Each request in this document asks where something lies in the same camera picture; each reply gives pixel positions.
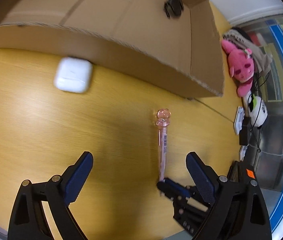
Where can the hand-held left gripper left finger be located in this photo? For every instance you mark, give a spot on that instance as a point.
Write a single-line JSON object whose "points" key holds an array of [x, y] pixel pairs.
{"points": [[79, 177]]}

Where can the white earbuds case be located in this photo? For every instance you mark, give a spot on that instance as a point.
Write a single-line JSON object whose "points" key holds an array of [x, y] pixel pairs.
{"points": [[72, 75]]}

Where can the large cardboard box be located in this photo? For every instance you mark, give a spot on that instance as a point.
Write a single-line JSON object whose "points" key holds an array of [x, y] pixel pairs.
{"points": [[131, 30]]}

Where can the white green plush toy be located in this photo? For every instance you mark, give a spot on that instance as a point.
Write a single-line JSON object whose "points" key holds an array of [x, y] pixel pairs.
{"points": [[257, 111]]}

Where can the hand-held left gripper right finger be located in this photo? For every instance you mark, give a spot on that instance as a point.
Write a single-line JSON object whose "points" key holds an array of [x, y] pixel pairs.
{"points": [[199, 177]]}

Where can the pink transparent pen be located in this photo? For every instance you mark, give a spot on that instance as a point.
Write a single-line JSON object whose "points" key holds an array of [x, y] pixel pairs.
{"points": [[162, 142]]}

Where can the white door frame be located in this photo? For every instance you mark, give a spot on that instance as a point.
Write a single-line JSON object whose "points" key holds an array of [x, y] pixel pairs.
{"points": [[256, 15]]}

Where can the small black toy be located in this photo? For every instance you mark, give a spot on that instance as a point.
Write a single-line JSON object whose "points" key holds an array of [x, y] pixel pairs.
{"points": [[173, 5]]}

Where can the white power strip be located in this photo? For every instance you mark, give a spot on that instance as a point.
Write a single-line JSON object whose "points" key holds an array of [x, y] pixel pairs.
{"points": [[239, 120]]}

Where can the black power adapter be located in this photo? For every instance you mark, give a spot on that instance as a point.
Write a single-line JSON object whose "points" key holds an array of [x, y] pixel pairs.
{"points": [[244, 132]]}

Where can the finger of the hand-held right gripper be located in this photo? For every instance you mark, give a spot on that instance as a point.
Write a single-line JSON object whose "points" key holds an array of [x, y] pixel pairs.
{"points": [[186, 215], [176, 188]]}

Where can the grey cloth bag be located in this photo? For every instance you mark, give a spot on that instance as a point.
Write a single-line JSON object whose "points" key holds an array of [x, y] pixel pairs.
{"points": [[261, 57]]}

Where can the bright pink plush toy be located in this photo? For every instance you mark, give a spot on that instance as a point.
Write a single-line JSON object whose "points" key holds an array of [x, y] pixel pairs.
{"points": [[241, 67]]}

